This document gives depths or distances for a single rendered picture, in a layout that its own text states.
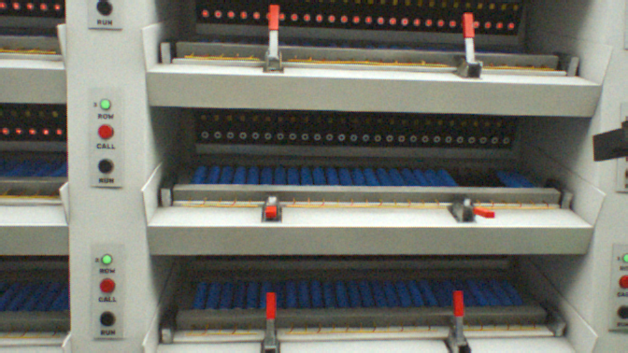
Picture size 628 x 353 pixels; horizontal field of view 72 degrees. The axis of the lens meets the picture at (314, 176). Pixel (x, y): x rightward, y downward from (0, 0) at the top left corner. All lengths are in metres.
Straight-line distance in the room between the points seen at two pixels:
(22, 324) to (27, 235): 0.16
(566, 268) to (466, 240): 0.19
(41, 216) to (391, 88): 0.48
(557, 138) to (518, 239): 0.20
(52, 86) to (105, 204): 0.16
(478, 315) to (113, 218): 0.54
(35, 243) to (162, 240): 0.16
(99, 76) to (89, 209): 0.17
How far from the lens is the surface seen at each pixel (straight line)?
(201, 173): 0.68
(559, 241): 0.70
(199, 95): 0.59
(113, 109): 0.60
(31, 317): 0.76
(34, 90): 0.66
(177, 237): 0.60
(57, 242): 0.65
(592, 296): 0.74
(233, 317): 0.68
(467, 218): 0.64
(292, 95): 0.58
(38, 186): 0.72
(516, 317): 0.77
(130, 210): 0.60
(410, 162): 0.75
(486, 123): 0.80
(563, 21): 0.82
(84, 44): 0.63
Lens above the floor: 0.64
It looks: 3 degrees down
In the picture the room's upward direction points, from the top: 1 degrees clockwise
